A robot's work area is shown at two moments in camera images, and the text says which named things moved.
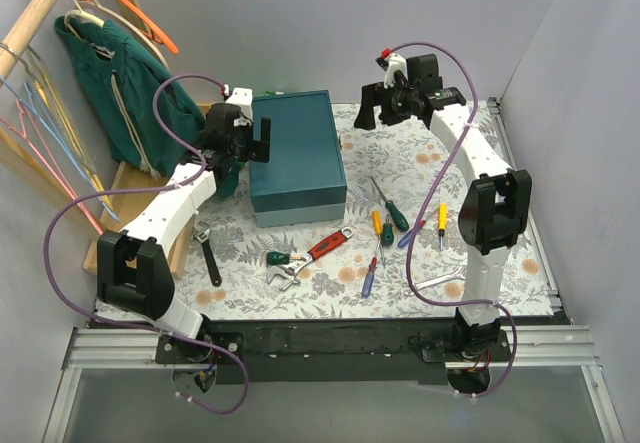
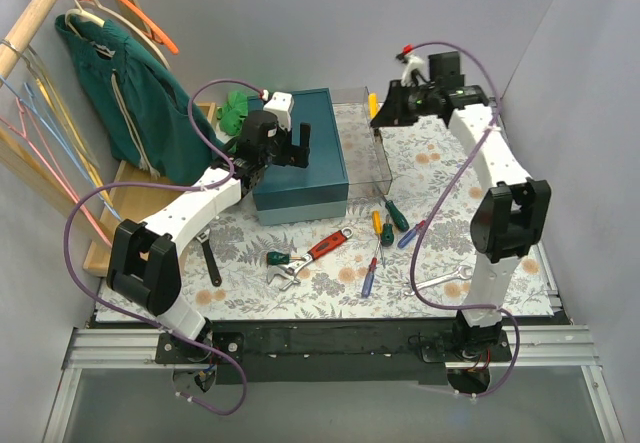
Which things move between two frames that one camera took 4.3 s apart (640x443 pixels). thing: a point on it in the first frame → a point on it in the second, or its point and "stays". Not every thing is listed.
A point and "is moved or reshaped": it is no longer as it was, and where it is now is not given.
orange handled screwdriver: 377,226 stays
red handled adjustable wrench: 289,269 stays
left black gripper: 242,148 → 291,152
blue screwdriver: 405,239 stays
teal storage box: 304,180 stays
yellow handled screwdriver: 442,222 is moved or reshaped
